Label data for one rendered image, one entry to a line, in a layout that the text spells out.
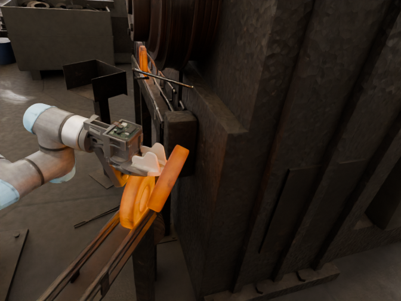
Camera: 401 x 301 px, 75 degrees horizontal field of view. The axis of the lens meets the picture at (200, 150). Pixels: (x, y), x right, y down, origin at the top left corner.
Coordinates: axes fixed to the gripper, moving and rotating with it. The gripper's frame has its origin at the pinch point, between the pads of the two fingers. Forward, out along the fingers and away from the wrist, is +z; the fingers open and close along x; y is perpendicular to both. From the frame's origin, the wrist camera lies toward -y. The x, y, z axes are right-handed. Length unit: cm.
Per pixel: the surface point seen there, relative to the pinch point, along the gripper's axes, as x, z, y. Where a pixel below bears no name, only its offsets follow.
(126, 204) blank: -6.4, -6.8, -7.8
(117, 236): -8.1, -8.3, -18.9
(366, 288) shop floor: 48, 90, -77
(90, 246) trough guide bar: -15.9, -9.5, -12.6
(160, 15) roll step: 32.0, -19.3, 23.5
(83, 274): -19.5, -9.1, -17.4
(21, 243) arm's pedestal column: 6, -74, -86
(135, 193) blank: -4.2, -5.7, -5.6
